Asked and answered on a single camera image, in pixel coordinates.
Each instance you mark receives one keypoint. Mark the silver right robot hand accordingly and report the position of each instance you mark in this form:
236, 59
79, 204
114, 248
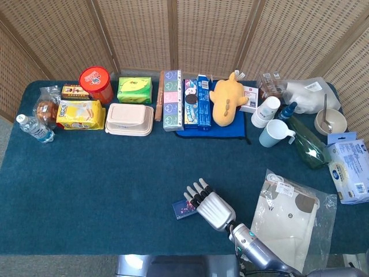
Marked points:
214, 210

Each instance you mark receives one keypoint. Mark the blue glasses case grey inside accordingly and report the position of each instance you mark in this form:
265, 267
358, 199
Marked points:
183, 210

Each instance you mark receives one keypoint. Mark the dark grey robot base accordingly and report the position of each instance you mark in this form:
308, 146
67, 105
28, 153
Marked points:
161, 268

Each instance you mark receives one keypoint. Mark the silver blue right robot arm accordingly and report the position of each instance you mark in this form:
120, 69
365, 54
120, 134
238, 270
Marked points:
253, 248

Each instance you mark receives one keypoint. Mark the bagged cream shirt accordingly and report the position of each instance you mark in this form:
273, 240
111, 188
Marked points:
288, 231

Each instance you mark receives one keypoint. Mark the blue cloth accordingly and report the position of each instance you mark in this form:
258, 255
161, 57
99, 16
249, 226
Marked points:
230, 130

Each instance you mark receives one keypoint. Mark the light blue mug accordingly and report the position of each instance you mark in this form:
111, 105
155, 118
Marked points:
274, 134

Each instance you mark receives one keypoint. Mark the blue open carton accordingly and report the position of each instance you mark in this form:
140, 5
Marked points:
204, 106

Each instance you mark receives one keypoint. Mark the blue yellow cookie box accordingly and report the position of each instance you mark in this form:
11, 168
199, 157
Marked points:
191, 104

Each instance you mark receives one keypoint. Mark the white paper cup stack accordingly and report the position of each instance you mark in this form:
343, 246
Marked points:
265, 112

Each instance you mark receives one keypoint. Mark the yellow plush toy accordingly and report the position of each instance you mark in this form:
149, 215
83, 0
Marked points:
227, 98

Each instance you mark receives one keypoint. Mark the green glass bottle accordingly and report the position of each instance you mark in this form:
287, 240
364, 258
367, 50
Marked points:
308, 144

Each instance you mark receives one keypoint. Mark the teal table cover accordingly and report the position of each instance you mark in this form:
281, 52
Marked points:
101, 187

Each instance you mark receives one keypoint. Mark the small white red box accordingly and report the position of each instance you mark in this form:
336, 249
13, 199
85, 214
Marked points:
250, 99

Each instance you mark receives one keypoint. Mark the pastel multicolour tissue pack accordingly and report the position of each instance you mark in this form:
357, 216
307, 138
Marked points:
172, 101

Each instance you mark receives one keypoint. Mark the small dark blue bottle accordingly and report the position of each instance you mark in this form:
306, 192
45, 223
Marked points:
288, 111

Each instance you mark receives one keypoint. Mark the wooden rolling pin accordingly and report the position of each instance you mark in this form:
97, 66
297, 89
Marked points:
159, 98

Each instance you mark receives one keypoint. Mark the beige lidded lunch box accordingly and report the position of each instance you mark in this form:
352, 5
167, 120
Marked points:
128, 118

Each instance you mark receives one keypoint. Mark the clear plastic box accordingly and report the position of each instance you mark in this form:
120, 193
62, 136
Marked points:
269, 86

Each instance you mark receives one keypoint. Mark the blue white wipes pack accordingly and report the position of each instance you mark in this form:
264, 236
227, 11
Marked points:
348, 170

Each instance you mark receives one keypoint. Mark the green tissue box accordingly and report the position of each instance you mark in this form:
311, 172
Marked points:
134, 89

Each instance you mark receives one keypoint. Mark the white plastic bag with label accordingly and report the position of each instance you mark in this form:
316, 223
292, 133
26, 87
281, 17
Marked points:
305, 95

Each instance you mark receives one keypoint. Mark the metal spoon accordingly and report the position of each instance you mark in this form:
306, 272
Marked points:
325, 109

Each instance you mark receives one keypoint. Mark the beige bowl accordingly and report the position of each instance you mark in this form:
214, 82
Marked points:
337, 122

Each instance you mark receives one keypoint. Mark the yellow biscuit package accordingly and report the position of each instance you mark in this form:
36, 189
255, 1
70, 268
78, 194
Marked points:
80, 115

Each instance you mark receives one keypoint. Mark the wicker folding screen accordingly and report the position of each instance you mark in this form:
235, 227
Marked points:
201, 34

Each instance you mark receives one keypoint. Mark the orange tub with red lid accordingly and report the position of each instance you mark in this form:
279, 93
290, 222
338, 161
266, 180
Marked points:
95, 79

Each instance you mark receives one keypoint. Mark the small brown yellow box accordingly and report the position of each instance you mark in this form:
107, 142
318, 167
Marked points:
75, 92

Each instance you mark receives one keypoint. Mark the bagged brown bread bun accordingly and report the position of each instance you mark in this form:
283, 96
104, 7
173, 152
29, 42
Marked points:
46, 109

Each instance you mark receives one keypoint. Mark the clear plastic water bottle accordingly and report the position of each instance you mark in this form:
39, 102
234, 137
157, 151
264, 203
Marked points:
34, 128

